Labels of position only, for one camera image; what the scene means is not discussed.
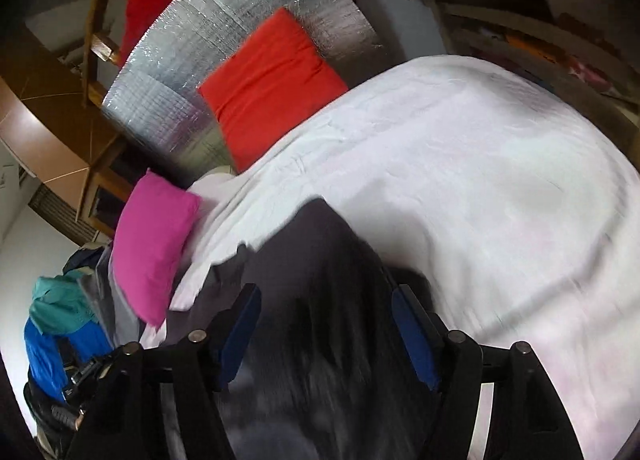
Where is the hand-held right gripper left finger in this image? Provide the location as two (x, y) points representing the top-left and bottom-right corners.
(65, 284), (263, 460)

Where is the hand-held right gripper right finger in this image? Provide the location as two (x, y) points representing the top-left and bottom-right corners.
(392, 285), (586, 460)

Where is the dark puffer jacket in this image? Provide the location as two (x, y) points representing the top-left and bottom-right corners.
(165, 197), (446, 460)

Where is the blue jacket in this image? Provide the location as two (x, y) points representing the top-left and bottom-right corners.
(24, 320), (113, 403)

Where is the teal jacket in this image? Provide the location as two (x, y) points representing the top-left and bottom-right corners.
(29, 275), (96, 336)

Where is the grey garment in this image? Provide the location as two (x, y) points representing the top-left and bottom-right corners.
(80, 245), (143, 346)

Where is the pink pillow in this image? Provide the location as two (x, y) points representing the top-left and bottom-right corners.
(111, 169), (203, 331)

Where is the white blanket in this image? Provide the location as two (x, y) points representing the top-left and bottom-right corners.
(140, 55), (640, 460)

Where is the wooden cabinet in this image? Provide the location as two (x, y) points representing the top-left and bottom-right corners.
(75, 140), (136, 238)

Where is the red pillow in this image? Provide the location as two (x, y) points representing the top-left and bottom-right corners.
(198, 7), (349, 174)

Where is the silver foil insulation sheet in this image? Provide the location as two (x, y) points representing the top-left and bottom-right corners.
(101, 0), (378, 186)

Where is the wooden table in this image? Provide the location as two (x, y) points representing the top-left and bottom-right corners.
(360, 0), (640, 108)

